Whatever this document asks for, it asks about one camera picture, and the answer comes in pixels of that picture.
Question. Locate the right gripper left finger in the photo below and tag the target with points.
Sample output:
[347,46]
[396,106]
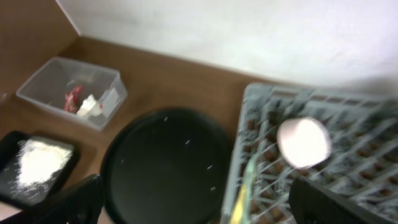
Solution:
[81,203]

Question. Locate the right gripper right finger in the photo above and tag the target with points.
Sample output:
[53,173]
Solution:
[310,203]

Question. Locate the small pink bowl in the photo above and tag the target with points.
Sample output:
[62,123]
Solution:
[303,142]

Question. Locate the light blue plastic spoon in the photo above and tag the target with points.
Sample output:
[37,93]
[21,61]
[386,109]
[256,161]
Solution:
[250,180]

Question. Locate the yellow plastic knife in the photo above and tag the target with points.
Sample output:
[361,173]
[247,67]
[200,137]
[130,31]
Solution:
[239,208]

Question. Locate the white tissue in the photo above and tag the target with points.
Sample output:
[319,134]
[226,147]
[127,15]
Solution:
[89,107]

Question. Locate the red snack wrapper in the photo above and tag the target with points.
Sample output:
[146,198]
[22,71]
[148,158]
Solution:
[72,99]

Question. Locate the grey dishwasher rack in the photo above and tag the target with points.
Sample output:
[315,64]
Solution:
[363,162]

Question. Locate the black rectangular tray bin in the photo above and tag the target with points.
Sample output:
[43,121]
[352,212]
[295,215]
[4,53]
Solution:
[9,150]

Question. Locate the spilled rice grains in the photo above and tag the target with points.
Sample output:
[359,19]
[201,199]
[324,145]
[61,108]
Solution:
[39,162]

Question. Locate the round black serving tray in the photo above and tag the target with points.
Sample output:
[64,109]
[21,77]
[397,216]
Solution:
[167,166]

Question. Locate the clear plastic bin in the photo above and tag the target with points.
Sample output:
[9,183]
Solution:
[47,87]

